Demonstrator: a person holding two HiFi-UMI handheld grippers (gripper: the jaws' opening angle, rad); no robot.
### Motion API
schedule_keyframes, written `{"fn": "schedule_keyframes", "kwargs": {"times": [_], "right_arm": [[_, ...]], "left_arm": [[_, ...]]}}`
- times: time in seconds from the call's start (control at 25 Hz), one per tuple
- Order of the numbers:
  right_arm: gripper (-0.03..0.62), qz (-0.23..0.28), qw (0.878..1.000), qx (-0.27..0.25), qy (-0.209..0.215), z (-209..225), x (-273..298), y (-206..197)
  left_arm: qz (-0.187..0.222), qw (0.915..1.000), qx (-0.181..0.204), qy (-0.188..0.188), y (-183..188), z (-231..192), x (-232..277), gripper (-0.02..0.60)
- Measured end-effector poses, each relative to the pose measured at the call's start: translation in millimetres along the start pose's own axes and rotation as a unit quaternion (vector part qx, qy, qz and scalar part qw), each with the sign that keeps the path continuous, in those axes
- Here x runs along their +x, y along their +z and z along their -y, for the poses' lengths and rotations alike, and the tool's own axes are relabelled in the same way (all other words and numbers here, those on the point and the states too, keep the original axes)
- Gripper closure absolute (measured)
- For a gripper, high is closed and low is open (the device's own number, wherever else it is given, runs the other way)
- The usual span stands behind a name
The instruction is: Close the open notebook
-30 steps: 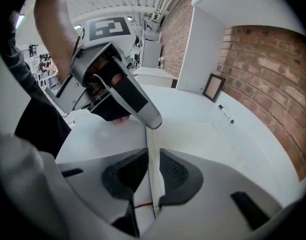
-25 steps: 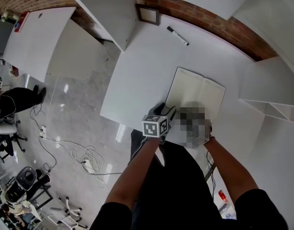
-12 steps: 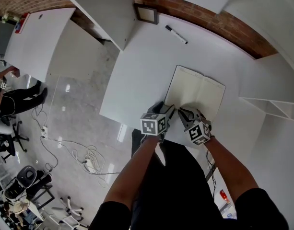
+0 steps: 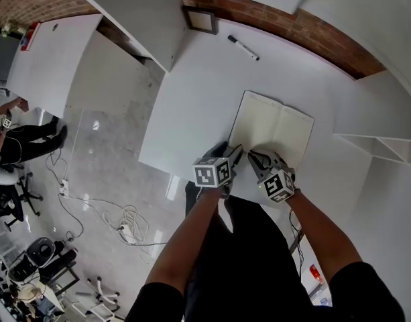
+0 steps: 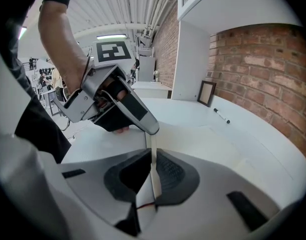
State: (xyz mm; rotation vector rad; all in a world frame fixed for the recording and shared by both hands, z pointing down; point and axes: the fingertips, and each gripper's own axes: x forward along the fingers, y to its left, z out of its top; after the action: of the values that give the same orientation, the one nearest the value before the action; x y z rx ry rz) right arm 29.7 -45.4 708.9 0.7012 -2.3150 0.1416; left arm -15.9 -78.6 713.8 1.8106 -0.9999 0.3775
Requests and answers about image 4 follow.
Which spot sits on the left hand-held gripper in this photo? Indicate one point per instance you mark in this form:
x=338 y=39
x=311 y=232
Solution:
x=210 y=174

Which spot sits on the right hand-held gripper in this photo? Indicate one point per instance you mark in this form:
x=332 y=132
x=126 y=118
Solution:
x=279 y=183

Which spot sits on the blue cover notebook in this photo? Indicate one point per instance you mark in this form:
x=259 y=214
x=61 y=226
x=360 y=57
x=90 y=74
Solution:
x=269 y=126

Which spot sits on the person's left forearm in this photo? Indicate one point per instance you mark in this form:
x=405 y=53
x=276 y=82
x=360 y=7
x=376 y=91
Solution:
x=185 y=243

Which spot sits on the person's right forearm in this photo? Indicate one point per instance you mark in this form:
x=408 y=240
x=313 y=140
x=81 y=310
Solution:
x=326 y=237

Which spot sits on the white desk with hutch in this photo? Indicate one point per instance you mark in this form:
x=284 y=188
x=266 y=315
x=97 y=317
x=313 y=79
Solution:
x=198 y=109

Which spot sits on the black and white marker pen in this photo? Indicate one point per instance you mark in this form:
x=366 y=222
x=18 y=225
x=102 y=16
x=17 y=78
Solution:
x=243 y=47

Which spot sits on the person's black clothing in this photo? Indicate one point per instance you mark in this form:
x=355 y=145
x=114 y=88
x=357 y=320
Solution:
x=245 y=270

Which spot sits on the small red object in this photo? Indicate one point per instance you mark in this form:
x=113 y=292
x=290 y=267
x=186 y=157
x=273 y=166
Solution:
x=315 y=273

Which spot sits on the white chair base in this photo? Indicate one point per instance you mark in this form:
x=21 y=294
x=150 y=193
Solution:
x=103 y=295

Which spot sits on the small white table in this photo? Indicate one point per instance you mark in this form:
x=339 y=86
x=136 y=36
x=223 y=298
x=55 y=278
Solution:
x=54 y=62

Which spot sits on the grey round appliance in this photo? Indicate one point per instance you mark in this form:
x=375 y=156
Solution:
x=41 y=252

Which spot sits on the grey office chair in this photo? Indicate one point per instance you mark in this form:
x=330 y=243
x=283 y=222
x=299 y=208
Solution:
x=4 y=178

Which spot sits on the red book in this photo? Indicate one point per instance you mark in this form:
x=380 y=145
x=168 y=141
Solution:
x=29 y=37

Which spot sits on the black office chair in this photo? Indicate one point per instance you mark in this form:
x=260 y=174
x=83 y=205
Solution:
x=4 y=206

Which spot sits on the straw hat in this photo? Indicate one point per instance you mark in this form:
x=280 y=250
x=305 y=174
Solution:
x=29 y=294

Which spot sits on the grey cabinet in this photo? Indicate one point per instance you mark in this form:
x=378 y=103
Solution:
x=2 y=59

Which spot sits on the small flower bunch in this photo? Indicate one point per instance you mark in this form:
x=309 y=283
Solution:
x=12 y=29

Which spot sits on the dark picture frame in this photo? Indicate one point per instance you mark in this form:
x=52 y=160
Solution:
x=202 y=20

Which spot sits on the black metal frame stand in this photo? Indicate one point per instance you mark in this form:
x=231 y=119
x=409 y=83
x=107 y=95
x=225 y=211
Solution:
x=62 y=263

